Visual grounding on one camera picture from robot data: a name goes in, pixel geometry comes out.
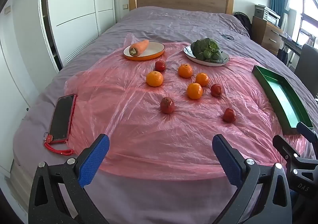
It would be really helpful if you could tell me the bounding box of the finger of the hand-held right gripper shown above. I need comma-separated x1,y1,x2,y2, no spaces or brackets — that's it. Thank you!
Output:
296,122,318,144
272,135,318,200

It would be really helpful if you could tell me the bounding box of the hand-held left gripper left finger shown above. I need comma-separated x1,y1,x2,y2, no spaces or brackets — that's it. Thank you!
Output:
28,134,110,224

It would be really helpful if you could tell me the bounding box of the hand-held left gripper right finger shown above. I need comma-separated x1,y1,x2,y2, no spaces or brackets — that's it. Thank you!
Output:
212,134,293,224

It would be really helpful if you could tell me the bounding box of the green rectangular tray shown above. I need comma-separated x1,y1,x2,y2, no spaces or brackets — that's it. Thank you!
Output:
252,65,314,135

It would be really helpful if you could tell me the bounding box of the orange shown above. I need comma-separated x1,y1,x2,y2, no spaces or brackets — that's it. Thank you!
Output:
178,63,193,79
146,71,164,87
195,73,210,87
186,82,203,100

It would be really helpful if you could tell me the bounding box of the pink plastic sheet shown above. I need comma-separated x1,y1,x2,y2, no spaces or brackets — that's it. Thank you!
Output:
64,33,310,182

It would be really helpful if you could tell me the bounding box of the smartphone with red case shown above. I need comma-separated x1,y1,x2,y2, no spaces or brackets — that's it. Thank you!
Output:
48,93,77,144

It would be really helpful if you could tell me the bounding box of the grey chair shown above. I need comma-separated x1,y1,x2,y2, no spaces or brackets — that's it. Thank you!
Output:
294,43,318,83

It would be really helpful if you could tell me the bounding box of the dark shopping bag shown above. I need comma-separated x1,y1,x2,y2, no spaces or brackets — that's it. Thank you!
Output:
278,46,290,67

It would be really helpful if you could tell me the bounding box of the glass desk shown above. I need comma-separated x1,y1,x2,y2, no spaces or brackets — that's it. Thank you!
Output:
279,31,303,48

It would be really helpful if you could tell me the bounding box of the white plate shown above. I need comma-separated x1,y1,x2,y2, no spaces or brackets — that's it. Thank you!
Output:
183,45,230,67

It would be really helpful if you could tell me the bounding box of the wooden dresser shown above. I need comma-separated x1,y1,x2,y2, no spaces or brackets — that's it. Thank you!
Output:
252,16,285,55

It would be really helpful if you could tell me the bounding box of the green bok choy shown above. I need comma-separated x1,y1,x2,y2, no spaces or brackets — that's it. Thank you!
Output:
190,38,223,63

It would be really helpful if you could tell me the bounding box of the carrot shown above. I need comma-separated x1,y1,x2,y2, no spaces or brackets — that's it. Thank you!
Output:
129,39,149,57

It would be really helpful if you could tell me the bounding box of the grey printer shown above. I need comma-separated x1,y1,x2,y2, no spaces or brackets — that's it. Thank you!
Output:
255,4,281,26

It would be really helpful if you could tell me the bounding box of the black backpack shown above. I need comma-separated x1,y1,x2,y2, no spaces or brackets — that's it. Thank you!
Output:
234,11,252,39

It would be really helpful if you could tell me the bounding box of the orange rimmed plate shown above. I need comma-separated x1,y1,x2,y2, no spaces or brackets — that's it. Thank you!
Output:
123,41,166,61

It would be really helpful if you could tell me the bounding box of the white wardrobe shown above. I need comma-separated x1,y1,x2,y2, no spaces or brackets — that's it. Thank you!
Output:
37,0,116,70

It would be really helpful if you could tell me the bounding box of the red wrist strap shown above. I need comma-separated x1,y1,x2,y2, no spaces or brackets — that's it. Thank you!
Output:
43,133,75,157

